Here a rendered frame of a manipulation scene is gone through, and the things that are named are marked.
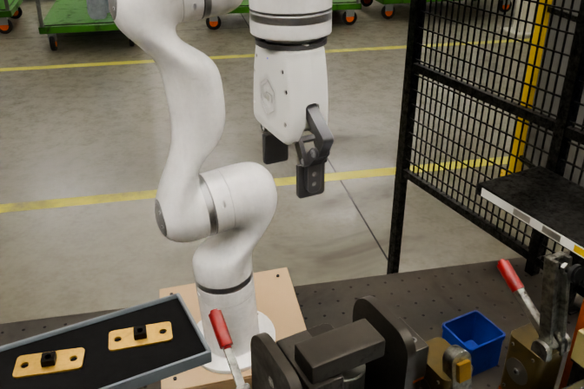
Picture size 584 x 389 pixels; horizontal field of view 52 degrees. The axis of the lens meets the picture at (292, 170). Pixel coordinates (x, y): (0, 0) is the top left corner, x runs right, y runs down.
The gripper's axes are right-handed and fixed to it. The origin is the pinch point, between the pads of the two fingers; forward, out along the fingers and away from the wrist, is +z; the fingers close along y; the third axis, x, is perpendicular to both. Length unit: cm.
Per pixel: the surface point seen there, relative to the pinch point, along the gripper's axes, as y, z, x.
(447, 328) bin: -25, 63, 51
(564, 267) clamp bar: 7.6, 21.5, 40.4
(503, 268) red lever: -2.8, 28.2, 39.8
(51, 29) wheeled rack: -606, 114, 14
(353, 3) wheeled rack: -575, 113, 354
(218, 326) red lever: -9.0, 27.5, -7.6
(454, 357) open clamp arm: 7.0, 31.8, 22.1
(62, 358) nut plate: -10.2, 25.6, -28.4
